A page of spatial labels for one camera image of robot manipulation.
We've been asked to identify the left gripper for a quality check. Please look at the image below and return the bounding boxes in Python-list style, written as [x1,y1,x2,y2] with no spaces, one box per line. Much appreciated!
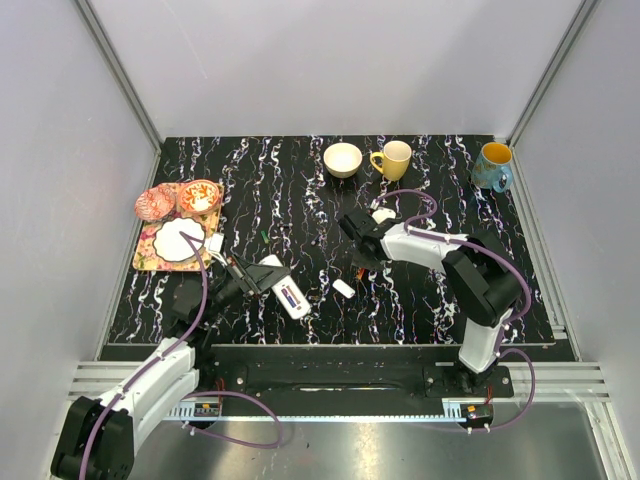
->
[200,253,291,324]

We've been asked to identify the orange floral small bowl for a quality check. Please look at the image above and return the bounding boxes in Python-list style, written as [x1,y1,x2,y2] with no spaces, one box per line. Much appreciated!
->
[177,179,222,214]

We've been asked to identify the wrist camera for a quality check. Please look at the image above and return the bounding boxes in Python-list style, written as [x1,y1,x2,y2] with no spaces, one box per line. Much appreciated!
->
[204,232,225,255]
[371,208,396,224]

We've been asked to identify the white remote control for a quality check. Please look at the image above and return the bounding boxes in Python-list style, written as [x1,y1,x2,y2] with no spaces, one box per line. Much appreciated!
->
[271,275,311,320]

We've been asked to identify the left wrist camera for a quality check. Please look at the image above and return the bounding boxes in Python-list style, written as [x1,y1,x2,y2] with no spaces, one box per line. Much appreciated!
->
[204,232,225,255]

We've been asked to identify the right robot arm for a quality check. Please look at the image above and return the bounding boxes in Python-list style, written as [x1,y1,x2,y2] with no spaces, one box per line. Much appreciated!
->
[339,210,526,396]

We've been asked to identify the yellow mug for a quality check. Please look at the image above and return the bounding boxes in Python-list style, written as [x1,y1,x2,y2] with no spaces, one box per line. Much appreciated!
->
[369,140,412,181]

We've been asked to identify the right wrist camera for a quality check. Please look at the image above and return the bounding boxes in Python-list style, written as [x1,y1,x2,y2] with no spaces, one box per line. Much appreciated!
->
[371,208,396,224]

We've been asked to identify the aluminium rail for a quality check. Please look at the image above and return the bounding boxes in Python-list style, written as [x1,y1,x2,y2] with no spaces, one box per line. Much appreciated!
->
[506,362,610,403]

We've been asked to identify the blue butterfly mug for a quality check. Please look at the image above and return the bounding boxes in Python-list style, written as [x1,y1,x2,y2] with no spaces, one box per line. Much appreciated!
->
[471,142,513,193]

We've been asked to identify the white remote battery cover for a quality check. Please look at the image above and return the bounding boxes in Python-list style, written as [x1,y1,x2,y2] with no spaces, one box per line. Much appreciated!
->
[332,279,355,298]

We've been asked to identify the white scalloped plate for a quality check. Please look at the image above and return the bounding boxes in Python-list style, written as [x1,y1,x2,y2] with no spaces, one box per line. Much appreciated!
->
[153,218,205,262]

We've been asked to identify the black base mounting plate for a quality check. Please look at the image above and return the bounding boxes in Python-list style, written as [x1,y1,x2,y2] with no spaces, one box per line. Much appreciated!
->
[196,345,514,419]

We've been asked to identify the floral rectangular tray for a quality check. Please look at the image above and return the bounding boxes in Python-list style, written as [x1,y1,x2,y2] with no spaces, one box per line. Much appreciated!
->
[132,181,224,272]

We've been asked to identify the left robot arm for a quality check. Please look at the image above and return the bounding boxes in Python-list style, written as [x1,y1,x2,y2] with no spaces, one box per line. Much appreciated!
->
[50,256,290,479]

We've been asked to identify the cream ceramic bowl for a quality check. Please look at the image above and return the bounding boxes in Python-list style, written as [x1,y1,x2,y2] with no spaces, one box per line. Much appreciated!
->
[323,142,362,179]

